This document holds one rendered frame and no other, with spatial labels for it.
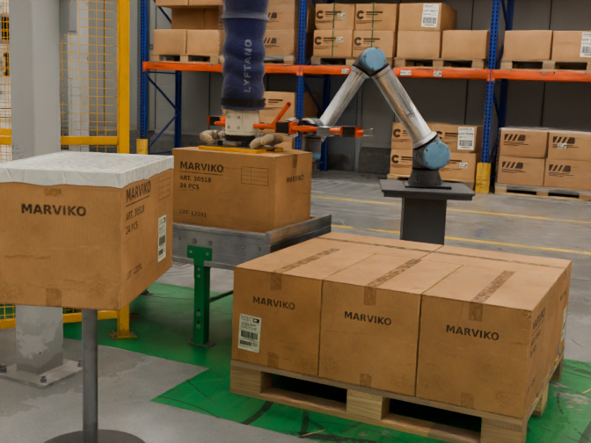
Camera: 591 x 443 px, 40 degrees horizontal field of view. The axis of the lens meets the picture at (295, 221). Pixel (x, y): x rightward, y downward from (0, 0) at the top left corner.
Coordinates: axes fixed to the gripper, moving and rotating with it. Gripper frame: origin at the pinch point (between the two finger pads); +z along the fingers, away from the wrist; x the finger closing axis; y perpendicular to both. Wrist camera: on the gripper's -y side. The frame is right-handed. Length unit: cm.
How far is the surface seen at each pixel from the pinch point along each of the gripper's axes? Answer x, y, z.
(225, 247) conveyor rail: -57, 14, 35
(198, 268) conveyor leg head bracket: -70, 28, 35
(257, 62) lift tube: 31.0, 18.7, 3.5
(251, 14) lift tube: 54, 20, 9
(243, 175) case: -23.5, 13.7, 21.1
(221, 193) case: -33.9, 25.7, 21.1
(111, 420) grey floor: -109, 5, 128
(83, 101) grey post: 0, 273, -163
